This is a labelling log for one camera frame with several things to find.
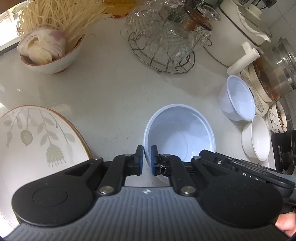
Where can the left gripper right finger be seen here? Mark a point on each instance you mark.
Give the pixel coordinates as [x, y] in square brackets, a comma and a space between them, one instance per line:
[172, 167]

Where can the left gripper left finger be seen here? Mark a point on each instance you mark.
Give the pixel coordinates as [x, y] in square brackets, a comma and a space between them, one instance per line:
[118, 169]

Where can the blue bowl front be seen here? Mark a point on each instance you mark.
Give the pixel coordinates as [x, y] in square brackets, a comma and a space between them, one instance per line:
[180, 130]

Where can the blue bowl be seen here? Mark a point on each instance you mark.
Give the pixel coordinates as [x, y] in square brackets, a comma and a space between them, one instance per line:
[180, 130]
[236, 100]

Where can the white small bowl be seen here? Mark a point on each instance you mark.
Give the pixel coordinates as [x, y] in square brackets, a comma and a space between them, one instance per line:
[255, 139]

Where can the white leaf plate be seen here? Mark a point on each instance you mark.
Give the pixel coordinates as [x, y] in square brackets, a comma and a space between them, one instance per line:
[35, 142]

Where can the person right hand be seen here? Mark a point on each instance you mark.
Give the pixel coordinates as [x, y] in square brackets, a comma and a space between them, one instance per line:
[287, 223]

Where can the patterned cup with tea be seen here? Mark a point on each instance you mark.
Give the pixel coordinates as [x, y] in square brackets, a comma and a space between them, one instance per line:
[276, 118]

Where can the glass kettle on base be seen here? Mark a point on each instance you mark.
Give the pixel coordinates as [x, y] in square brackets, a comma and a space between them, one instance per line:
[271, 76]

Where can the bowl with garlic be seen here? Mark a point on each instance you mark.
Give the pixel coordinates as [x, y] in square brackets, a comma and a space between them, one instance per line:
[43, 50]

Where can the dried noodle bundle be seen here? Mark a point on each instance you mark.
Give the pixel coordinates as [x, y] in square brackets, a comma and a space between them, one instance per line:
[70, 17]

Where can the red lid jar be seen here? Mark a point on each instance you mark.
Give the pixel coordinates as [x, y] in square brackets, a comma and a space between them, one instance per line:
[119, 8]

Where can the white electric pot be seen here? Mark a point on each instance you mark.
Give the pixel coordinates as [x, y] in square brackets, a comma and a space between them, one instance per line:
[237, 37]

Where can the wire rack with glasses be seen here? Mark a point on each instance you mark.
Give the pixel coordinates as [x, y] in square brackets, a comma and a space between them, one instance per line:
[166, 34]

